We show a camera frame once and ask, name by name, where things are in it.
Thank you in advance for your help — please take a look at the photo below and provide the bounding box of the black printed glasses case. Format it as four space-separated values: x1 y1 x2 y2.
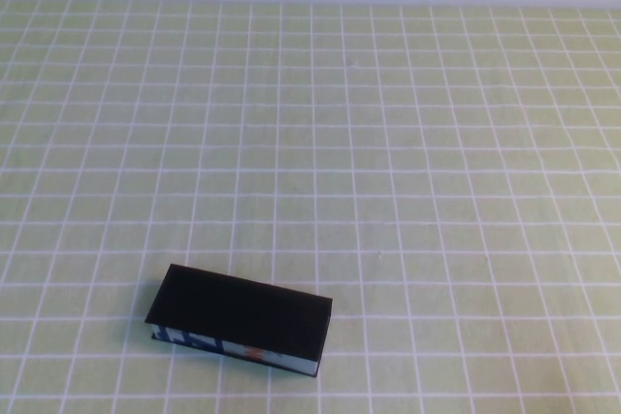
144 263 334 379

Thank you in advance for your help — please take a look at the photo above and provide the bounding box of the green checked tablecloth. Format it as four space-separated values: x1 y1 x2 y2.
0 0 621 414

